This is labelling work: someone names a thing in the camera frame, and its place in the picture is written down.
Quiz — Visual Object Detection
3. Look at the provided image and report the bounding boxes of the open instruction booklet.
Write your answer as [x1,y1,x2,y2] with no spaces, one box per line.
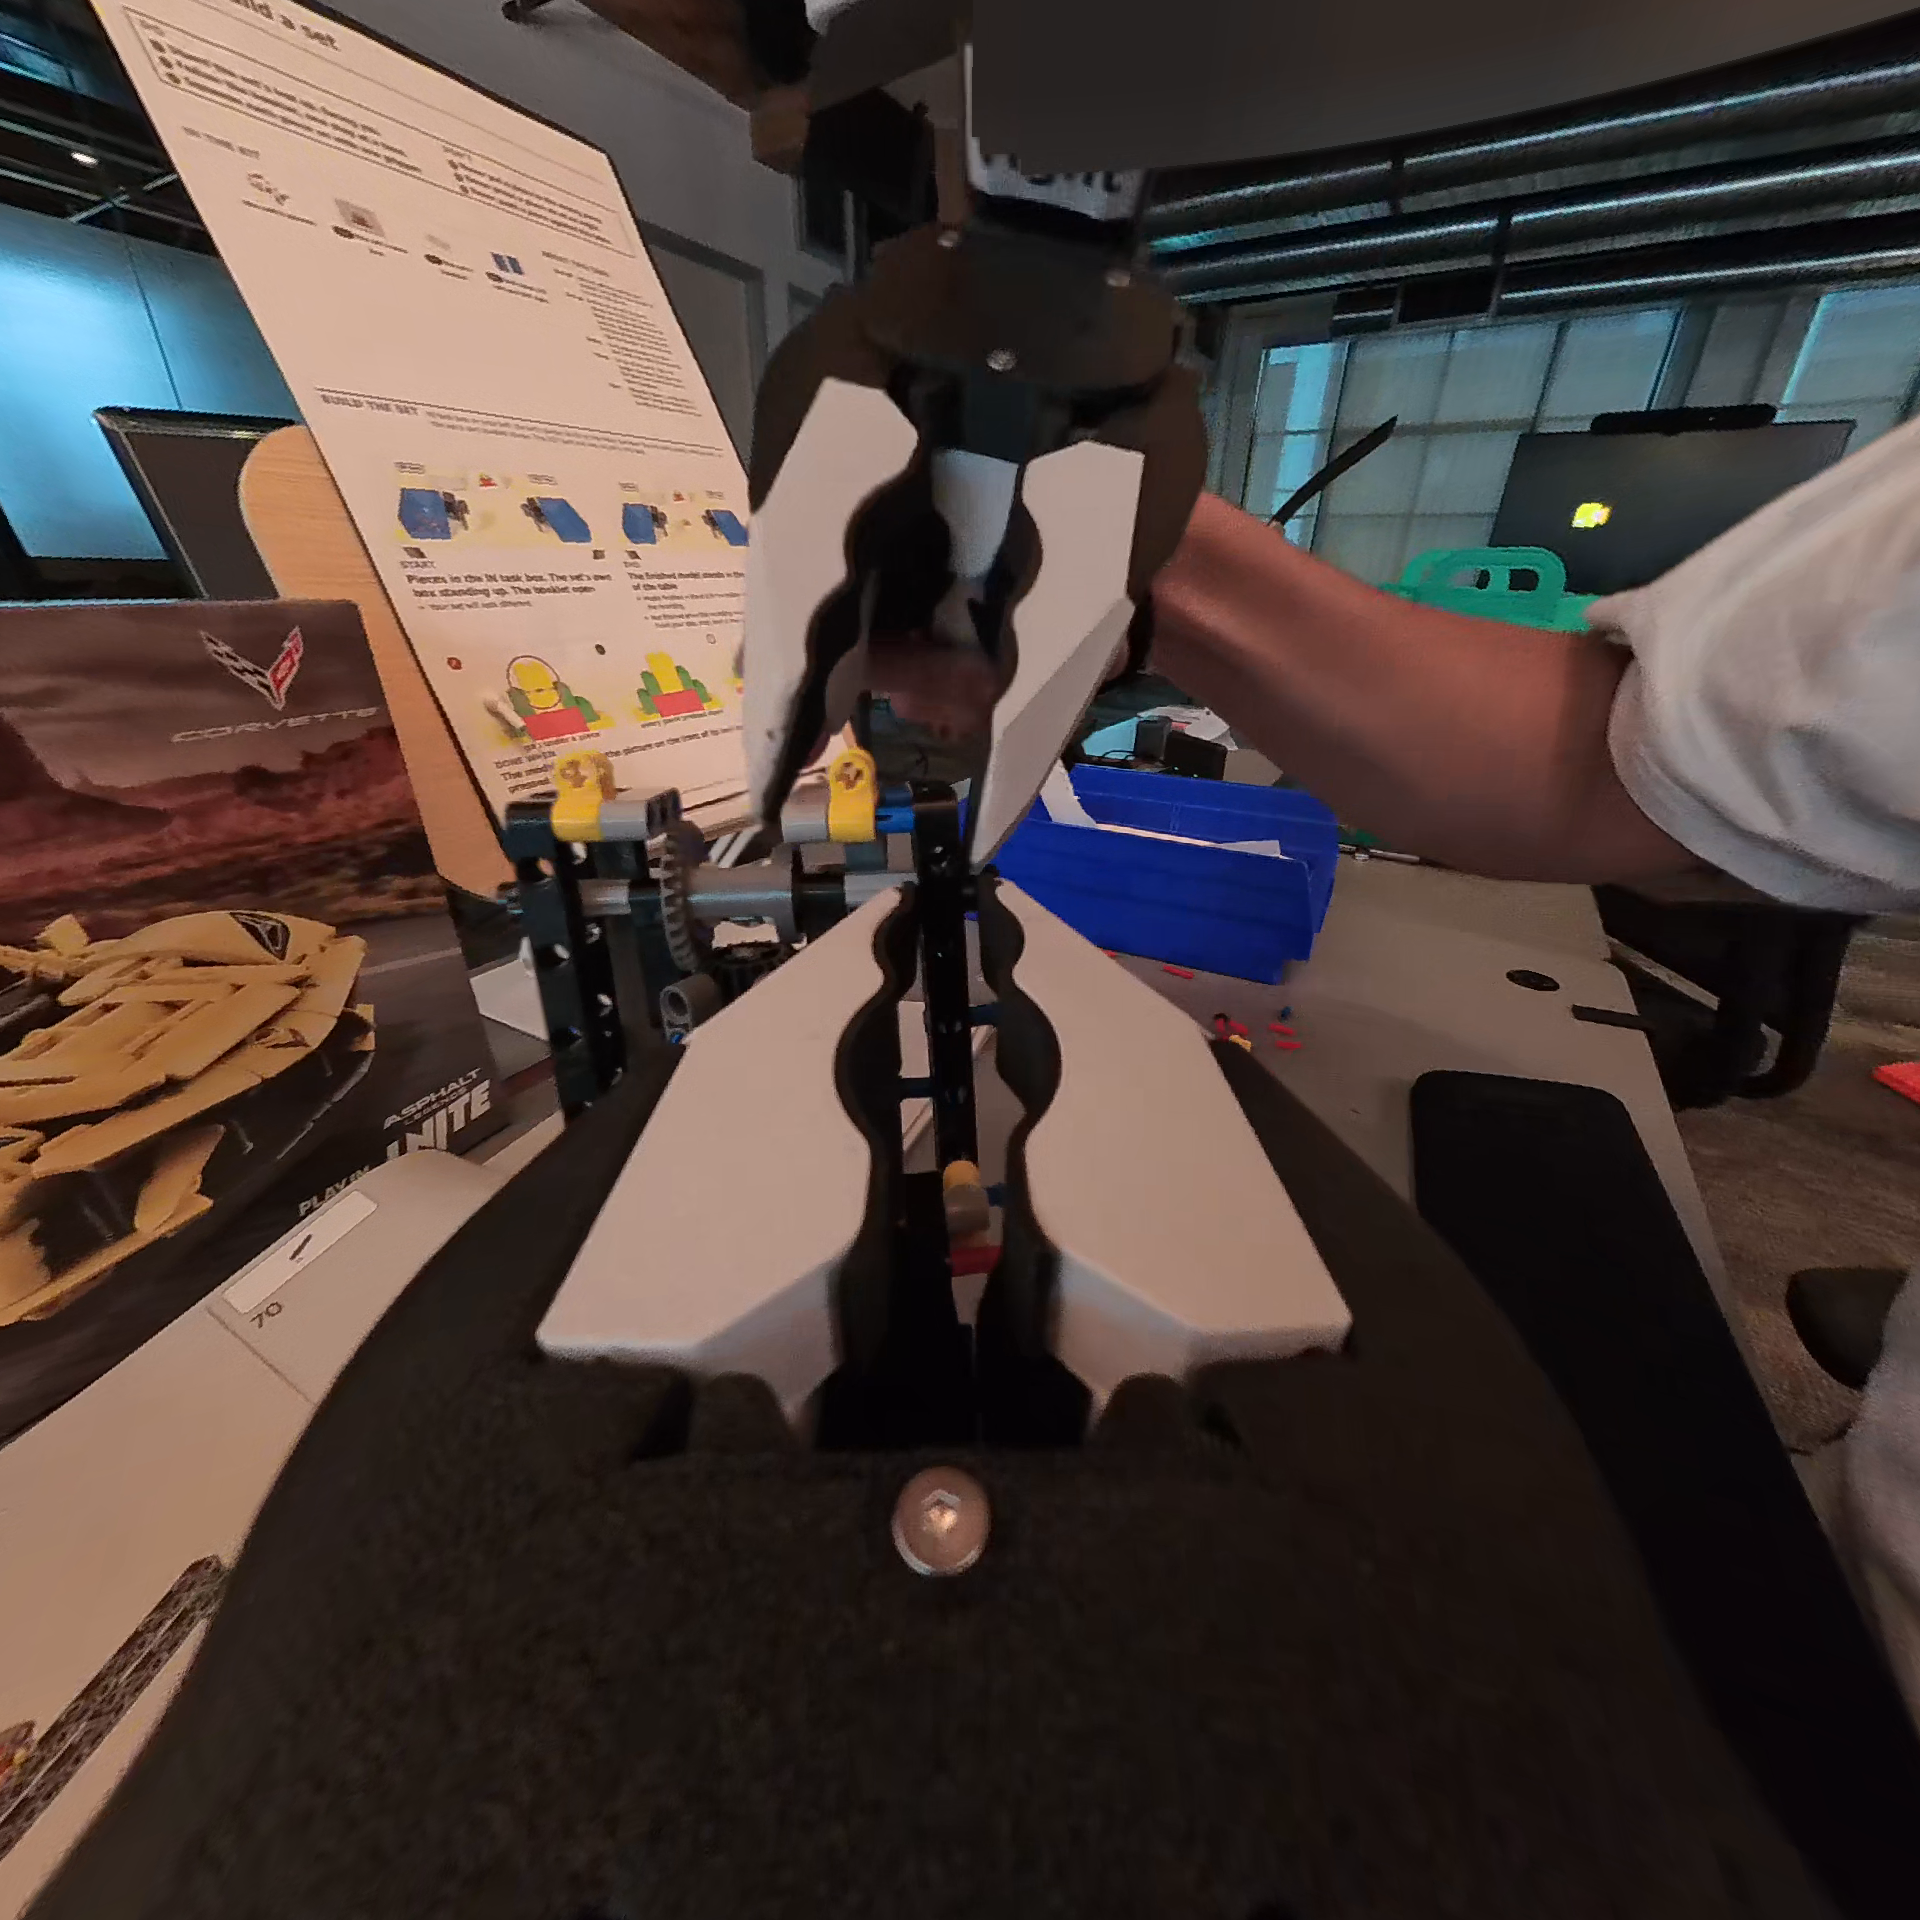
[0,1146,514,1880]

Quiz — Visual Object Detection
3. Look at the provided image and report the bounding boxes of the wooden instruction sign board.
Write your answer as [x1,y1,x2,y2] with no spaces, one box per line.
[90,0,775,902]

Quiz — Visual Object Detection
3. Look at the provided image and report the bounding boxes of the black mat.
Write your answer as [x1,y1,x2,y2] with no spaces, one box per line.
[1408,1067,1869,1695]

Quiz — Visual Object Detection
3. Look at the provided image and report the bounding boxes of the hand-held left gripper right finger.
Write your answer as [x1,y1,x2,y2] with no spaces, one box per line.
[976,879,1355,1376]

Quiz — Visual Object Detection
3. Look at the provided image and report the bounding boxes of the teal bag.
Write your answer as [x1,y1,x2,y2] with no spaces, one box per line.
[1377,546,1600,635]

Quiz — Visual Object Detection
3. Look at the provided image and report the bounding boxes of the blue plastic bin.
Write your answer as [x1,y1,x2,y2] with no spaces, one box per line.
[987,759,1344,986]

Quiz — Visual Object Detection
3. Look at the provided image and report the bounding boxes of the person's right hand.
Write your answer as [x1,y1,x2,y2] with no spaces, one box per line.
[872,630,1009,739]

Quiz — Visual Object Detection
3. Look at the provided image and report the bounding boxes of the partly built lego car chassis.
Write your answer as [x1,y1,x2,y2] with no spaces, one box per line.
[504,696,1039,1296]

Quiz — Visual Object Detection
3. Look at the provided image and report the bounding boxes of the black monitor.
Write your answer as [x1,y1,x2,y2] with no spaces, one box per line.
[1488,402,1860,597]

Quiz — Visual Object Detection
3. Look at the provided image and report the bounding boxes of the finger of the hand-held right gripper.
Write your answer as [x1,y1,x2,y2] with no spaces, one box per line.
[739,375,924,823]
[968,441,1149,874]

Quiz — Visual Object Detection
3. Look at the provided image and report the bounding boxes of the scattered lego pins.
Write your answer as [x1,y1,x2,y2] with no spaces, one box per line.
[1099,942,1311,1056]

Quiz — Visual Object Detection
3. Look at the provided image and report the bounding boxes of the lego set box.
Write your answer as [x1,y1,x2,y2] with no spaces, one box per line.
[0,597,514,1443]

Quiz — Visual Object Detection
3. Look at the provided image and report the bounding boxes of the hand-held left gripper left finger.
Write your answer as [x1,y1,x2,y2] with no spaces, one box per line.
[537,885,916,1373]

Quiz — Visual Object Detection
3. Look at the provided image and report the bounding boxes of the white paper bag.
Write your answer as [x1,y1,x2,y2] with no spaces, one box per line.
[1036,767,1297,859]

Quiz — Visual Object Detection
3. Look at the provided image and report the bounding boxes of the person's right forearm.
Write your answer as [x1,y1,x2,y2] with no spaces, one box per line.
[1152,490,1700,888]

